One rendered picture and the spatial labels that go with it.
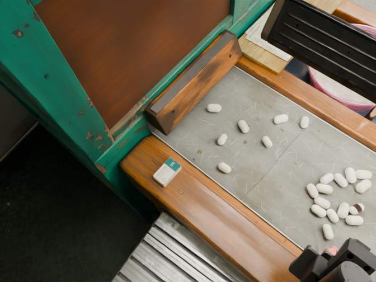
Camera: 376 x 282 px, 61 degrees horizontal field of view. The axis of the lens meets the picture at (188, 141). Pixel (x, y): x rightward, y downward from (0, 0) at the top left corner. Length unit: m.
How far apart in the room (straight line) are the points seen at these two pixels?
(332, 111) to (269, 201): 0.28
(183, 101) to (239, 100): 0.18
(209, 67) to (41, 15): 0.44
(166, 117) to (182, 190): 0.17
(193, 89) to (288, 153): 0.28
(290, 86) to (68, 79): 0.57
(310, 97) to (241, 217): 0.36
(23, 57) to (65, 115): 0.14
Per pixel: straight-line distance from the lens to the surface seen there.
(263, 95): 0.89
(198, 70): 0.77
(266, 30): 0.58
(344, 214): 0.79
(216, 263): 0.81
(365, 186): 0.83
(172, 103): 0.73
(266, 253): 0.72
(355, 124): 0.88
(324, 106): 0.88
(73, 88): 0.54
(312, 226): 0.78
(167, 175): 0.73
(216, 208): 0.73
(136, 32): 0.60
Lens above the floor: 1.48
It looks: 65 degrees down
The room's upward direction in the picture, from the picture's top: 8 degrees counter-clockwise
